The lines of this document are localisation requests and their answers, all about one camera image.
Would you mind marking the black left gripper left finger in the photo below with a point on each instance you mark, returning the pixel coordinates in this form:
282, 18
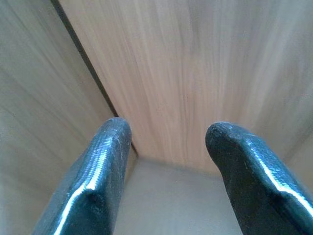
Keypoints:
97, 186

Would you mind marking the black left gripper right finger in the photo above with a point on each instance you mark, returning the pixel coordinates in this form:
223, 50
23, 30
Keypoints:
254, 186

